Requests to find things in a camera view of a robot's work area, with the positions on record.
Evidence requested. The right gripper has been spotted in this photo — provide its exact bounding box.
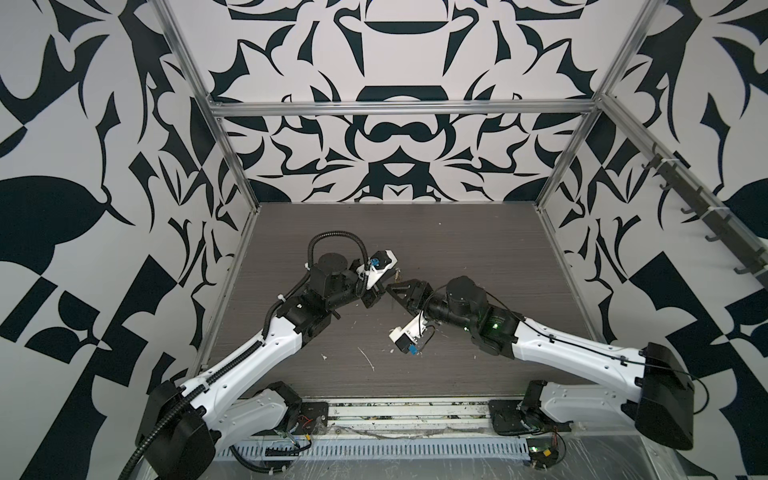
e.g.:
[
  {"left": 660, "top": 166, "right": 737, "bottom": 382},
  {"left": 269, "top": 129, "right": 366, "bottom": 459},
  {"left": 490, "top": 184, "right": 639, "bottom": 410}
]
[{"left": 388, "top": 279, "right": 479, "bottom": 335}]

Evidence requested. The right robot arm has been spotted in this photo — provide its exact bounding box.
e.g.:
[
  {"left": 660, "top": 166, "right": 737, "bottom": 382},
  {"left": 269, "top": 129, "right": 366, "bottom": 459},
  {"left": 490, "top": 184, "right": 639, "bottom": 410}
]
[{"left": 386, "top": 276, "right": 695, "bottom": 451}]

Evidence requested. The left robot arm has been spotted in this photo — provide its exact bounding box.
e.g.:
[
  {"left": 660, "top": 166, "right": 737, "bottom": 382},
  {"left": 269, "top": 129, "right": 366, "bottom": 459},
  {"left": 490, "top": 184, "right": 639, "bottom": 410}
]
[{"left": 120, "top": 250, "right": 397, "bottom": 479}]

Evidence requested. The green circuit board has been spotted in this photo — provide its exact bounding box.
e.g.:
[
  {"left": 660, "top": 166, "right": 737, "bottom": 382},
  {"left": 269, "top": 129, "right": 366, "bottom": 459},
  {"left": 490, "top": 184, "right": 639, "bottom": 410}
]
[{"left": 526, "top": 438, "right": 567, "bottom": 470}]

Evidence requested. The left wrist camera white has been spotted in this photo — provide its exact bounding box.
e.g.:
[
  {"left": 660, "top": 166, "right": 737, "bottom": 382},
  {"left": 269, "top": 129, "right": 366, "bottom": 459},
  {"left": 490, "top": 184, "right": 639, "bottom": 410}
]
[{"left": 356, "top": 250, "right": 398, "bottom": 289}]

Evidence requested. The aluminium front rail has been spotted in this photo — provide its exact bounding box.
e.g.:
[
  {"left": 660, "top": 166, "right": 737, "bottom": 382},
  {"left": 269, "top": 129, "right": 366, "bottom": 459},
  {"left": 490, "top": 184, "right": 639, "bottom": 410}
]
[{"left": 149, "top": 393, "right": 664, "bottom": 443}]

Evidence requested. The black corrugated cable hose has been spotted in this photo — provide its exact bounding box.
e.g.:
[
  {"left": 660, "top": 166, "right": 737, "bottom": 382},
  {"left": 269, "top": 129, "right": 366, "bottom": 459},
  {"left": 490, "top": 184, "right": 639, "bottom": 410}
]
[{"left": 117, "top": 230, "right": 371, "bottom": 480}]

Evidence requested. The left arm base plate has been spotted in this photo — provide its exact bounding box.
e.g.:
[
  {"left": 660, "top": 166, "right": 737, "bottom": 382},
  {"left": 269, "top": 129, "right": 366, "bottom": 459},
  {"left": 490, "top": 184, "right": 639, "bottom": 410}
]
[{"left": 280, "top": 401, "right": 329, "bottom": 435}]

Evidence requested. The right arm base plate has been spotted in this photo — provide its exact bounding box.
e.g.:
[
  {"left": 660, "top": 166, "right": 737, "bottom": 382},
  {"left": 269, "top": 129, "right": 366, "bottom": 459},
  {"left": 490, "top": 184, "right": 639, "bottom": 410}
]
[{"left": 488, "top": 399, "right": 572, "bottom": 436}]

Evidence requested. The white slotted cable duct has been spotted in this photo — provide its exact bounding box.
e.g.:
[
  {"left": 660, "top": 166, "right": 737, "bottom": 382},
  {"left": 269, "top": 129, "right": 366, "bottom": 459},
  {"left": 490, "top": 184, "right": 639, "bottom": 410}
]
[{"left": 235, "top": 437, "right": 530, "bottom": 462}]

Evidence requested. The dark wall hook rack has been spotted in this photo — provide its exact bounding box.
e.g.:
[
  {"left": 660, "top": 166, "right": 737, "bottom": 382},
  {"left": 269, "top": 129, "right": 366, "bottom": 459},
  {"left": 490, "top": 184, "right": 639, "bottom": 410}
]
[{"left": 640, "top": 143, "right": 767, "bottom": 289}]

